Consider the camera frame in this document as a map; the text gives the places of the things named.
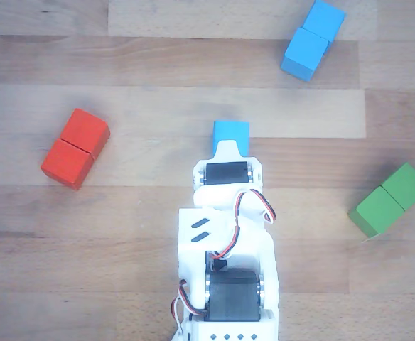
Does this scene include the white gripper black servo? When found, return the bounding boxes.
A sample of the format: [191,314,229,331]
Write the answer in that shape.
[192,139,266,215]

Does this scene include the small blue cube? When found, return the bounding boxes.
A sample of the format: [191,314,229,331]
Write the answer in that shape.
[212,120,250,158]

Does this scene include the long blue block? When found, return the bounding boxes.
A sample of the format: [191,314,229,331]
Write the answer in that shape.
[280,0,347,84]

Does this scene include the long red block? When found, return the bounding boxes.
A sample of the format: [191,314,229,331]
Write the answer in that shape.
[40,108,112,191]

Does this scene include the long green block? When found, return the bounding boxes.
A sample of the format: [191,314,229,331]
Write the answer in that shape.
[347,162,415,239]

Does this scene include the red white black servo cable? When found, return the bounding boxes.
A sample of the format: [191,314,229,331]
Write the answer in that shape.
[171,279,208,337]
[212,189,277,260]

